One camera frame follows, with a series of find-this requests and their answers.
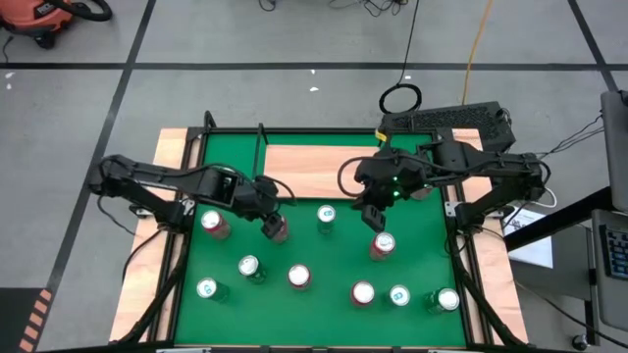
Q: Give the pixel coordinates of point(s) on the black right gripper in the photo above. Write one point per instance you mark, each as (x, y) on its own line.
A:
(387, 174)

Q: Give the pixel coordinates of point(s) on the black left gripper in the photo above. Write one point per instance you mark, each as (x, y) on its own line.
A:
(257, 196)

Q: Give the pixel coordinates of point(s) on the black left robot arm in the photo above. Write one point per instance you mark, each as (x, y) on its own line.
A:
(147, 174)

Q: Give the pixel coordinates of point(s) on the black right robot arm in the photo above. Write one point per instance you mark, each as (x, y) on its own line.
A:
(490, 164)

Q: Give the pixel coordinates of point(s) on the green Sprite can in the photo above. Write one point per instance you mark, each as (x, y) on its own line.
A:
(447, 299)
(248, 266)

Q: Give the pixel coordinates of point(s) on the green table mat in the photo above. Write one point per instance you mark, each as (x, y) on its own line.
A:
(275, 318)

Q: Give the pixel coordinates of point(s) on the white paper sheet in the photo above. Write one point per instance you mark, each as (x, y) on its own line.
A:
(535, 252)

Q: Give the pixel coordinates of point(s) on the black desk bar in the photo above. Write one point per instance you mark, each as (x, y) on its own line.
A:
(559, 218)

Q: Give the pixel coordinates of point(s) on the black caster wheel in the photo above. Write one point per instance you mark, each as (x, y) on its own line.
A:
(579, 340)

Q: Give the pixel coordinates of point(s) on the black keyboard with blue keys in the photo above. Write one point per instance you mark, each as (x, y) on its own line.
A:
(617, 252)

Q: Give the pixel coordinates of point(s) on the grey workstation console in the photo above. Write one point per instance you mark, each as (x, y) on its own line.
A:
(606, 304)

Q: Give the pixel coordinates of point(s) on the grey monitor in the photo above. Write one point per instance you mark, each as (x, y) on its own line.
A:
(615, 147)

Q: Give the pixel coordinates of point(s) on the black mat with orange stripes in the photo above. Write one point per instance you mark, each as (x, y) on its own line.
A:
(19, 323)

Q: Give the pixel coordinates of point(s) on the orange shop vacuum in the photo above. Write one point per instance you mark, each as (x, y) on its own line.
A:
(34, 15)

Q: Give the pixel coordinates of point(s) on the wooden shelf with black frame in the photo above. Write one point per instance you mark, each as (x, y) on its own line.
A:
(314, 166)

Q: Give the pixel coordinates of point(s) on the silver arm base bracket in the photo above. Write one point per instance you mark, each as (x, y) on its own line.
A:
(142, 212)
(451, 208)

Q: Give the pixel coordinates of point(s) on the black metal table frame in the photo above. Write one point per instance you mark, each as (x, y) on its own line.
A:
(245, 350)

